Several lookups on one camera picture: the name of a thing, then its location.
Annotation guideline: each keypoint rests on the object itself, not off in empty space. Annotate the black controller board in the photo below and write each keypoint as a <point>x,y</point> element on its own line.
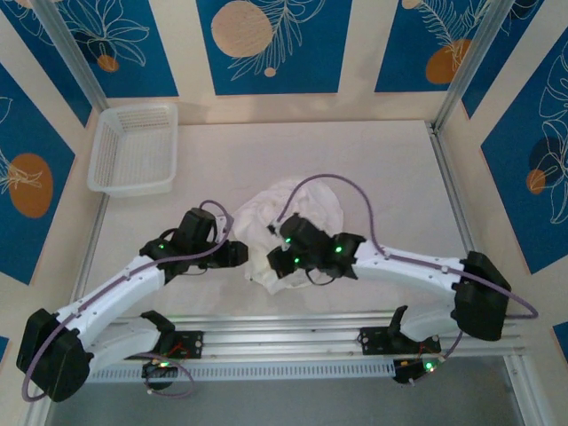
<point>408,373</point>
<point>157,370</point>

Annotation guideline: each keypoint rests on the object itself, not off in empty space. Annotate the aluminium corner post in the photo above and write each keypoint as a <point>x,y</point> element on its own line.
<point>470,62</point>
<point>71,49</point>

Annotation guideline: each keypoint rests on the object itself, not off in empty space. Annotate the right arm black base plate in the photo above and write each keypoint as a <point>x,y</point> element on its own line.
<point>377,341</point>

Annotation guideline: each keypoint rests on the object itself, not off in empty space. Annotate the aluminium frame bar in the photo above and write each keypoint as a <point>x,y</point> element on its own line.
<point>521,390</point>
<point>37,415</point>

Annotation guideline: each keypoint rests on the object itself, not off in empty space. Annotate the white plastic basket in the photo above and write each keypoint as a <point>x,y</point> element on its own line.
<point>133,151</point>

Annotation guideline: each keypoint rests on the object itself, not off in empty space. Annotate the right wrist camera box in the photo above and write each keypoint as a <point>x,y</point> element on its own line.
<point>271,230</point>

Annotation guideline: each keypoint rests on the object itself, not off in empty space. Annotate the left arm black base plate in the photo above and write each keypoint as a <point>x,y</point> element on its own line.
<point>191,344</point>

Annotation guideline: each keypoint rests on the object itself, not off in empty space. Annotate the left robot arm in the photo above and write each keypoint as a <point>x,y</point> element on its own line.
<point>49,355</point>

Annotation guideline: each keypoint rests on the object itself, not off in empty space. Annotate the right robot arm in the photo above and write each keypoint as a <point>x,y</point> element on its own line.
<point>479,302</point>

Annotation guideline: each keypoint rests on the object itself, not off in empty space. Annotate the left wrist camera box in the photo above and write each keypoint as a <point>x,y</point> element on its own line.
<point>224,217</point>

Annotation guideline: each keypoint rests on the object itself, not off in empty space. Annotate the white t-shirt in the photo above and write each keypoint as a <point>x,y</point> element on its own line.
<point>262,213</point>

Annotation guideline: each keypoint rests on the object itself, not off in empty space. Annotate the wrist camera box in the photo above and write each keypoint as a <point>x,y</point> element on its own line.
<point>271,230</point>
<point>224,217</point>

